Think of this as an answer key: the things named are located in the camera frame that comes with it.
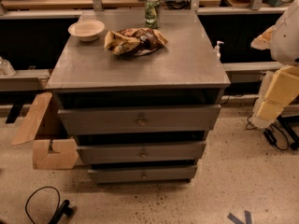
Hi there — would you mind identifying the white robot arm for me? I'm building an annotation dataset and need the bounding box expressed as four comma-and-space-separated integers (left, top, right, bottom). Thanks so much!
250, 0, 299, 128

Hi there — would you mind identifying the green soda can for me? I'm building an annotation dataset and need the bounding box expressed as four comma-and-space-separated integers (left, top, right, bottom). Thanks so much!
145, 0, 160, 29

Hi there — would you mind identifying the cardboard box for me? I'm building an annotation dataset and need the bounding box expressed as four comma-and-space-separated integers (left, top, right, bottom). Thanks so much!
11, 92, 83, 170

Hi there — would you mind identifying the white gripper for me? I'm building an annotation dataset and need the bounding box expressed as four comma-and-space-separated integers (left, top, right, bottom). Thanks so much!
251, 65, 299, 128

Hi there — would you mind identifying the grey top drawer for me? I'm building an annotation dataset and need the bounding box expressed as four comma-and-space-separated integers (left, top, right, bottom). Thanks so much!
58, 105, 221, 135

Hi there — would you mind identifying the white pump bottle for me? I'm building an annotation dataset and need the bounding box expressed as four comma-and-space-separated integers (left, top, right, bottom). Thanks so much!
214, 40, 224, 60

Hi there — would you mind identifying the grey drawer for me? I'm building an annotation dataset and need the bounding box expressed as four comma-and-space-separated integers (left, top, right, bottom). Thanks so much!
58, 105, 221, 135
88, 165, 197, 184
77, 141, 206, 164

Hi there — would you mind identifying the white bowl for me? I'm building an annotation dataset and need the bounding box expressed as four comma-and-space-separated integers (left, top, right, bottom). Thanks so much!
68, 20, 105, 42

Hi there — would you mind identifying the clear plastic container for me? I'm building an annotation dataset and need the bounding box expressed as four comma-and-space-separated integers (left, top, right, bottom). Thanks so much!
0, 57, 16, 77

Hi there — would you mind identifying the crumpled chip bag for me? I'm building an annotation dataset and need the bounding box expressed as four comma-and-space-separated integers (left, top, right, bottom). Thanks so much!
104, 28, 168, 56

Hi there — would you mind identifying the black cable bundle right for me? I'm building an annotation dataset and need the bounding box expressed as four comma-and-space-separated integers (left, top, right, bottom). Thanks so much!
245, 115, 299, 151

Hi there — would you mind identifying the black floor cable loop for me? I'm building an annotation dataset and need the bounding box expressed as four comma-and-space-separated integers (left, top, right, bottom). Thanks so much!
24, 186, 62, 224

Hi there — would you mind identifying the black chair base leg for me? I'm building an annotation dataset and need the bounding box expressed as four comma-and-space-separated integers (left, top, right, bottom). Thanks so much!
49, 200, 74, 224

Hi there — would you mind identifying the grey bottom drawer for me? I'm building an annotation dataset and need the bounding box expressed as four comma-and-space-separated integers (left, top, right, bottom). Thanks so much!
88, 165, 197, 184

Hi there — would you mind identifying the grey drawer cabinet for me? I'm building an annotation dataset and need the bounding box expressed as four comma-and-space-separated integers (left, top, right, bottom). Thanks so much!
47, 10, 230, 171

